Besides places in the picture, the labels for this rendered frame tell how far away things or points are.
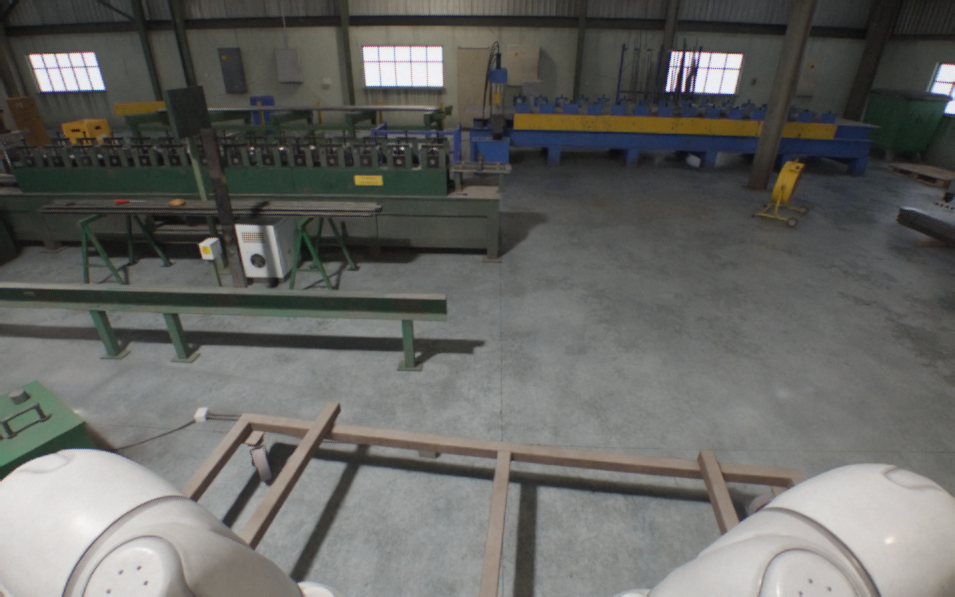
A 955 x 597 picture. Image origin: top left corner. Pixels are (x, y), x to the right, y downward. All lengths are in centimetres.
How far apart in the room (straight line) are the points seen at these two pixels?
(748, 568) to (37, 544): 56
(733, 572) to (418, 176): 432
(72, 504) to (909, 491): 74
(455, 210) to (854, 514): 426
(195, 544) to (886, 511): 57
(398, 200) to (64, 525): 426
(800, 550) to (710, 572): 7
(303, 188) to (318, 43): 930
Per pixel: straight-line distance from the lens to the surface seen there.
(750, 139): 1005
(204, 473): 239
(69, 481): 57
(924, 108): 1347
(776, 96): 847
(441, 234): 469
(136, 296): 375
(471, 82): 1260
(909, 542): 55
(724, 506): 216
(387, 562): 226
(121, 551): 45
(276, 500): 209
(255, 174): 505
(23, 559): 56
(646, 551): 238
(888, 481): 59
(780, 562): 43
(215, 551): 45
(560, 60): 1325
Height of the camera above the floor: 189
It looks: 28 degrees down
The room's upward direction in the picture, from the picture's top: 1 degrees clockwise
